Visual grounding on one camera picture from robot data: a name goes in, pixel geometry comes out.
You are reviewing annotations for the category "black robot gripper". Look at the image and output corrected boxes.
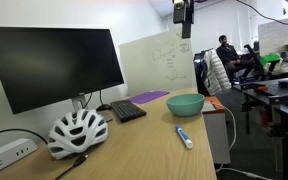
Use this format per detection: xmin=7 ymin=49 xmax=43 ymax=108
xmin=172 ymin=0 xmax=196 ymax=40

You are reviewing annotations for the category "teal bowl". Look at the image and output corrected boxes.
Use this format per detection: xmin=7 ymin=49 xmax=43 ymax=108
xmin=165 ymin=93 xmax=206 ymax=118

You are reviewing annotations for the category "blue white marker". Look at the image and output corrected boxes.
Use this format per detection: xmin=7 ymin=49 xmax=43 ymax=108
xmin=174 ymin=124 xmax=194 ymax=150

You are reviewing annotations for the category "white whiteboard panel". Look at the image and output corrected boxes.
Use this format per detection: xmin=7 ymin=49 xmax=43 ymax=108
xmin=118 ymin=30 xmax=198 ymax=98

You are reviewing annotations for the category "seated person in black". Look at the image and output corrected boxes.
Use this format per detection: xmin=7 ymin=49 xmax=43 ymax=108
xmin=215 ymin=34 xmax=257 ymax=83

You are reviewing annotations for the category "white puffer jacket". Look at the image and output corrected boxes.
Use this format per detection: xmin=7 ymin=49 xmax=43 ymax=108
xmin=203 ymin=48 xmax=233 ymax=97

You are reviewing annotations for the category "black office chair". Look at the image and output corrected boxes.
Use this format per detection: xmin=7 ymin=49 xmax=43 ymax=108
xmin=243 ymin=43 xmax=269 ymax=81

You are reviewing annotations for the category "purple mat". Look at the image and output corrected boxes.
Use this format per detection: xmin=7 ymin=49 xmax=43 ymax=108
xmin=127 ymin=90 xmax=171 ymax=105

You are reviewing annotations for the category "orange white notebook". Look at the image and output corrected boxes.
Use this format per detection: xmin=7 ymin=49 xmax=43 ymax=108
xmin=201 ymin=95 xmax=226 ymax=115

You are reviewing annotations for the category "green bag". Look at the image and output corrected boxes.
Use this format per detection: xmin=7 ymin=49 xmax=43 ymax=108
xmin=259 ymin=51 xmax=282 ymax=67

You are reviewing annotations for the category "black keyboard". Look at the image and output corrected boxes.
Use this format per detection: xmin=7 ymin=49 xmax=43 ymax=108
xmin=109 ymin=99 xmax=148 ymax=123

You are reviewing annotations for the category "black computer mouse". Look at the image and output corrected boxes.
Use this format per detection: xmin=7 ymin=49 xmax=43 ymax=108
xmin=95 ymin=103 xmax=113 ymax=112

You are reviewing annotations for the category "black workbench table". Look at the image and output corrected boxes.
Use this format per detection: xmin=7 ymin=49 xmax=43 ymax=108
xmin=233 ymin=76 xmax=288 ymax=180

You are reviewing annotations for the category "silver monitor stand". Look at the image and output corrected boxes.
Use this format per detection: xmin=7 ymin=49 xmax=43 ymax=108
xmin=70 ymin=93 xmax=114 ymax=123

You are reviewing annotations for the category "black computer monitor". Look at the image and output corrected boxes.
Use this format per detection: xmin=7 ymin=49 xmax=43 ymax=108
xmin=0 ymin=26 xmax=125 ymax=115

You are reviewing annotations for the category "white bicycle helmet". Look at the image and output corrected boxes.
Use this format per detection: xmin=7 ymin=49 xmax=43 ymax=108
xmin=47 ymin=108 xmax=109 ymax=161

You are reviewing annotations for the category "white power strip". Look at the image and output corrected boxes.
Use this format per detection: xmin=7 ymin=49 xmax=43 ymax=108
xmin=0 ymin=138 xmax=39 ymax=180

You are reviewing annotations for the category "black overhead cable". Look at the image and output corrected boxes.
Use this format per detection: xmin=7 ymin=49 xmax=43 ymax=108
xmin=235 ymin=0 xmax=288 ymax=30

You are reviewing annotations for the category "grey partition wall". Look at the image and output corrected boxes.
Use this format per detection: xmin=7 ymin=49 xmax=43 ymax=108
xmin=257 ymin=15 xmax=288 ymax=57

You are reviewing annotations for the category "white cable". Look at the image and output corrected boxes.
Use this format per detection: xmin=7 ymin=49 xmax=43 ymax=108
xmin=212 ymin=100 xmax=276 ymax=180

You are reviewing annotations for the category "black monitor cable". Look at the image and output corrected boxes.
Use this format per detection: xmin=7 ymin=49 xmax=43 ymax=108
xmin=82 ymin=92 xmax=94 ymax=110

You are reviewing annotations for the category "black usb cable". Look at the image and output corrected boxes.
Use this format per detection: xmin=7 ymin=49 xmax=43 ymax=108
xmin=53 ymin=153 xmax=90 ymax=180

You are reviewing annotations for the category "black power strip cable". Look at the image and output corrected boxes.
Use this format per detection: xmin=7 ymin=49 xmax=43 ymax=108
xmin=0 ymin=128 xmax=49 ymax=145

